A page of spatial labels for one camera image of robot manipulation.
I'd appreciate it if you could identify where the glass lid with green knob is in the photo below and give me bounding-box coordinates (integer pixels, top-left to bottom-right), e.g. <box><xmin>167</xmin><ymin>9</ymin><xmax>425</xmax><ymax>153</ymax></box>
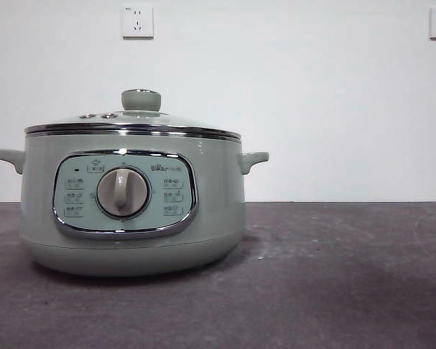
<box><xmin>24</xmin><ymin>87</ymin><xmax>241</xmax><ymax>141</ymax></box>

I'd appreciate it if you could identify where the pale green electric pot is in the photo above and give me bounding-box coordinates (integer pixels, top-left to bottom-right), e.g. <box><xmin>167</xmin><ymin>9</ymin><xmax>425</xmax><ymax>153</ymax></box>
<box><xmin>0</xmin><ymin>130</ymin><xmax>270</xmax><ymax>278</ymax></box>

